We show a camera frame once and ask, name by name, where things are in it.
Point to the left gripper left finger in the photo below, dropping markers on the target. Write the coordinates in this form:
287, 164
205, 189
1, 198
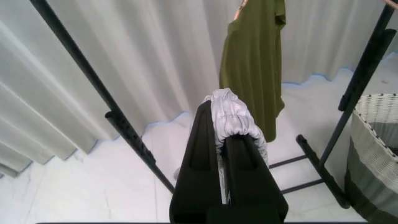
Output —
199, 168

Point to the white curtain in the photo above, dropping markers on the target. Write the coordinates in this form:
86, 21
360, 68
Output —
149, 62

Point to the white laundry basket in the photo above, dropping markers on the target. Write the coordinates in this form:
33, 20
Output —
371, 149

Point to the green short-sleeved shirt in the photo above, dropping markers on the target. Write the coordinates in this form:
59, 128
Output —
253, 65

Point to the pale grey shorts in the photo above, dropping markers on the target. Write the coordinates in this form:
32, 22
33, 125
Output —
230, 115

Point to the pink clothes hanger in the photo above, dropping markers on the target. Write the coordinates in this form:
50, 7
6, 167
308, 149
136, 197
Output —
237, 11

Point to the black clothes rack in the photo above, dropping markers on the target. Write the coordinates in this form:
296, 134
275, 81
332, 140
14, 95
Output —
93, 81

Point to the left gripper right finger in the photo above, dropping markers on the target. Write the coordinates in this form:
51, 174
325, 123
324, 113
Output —
248, 177

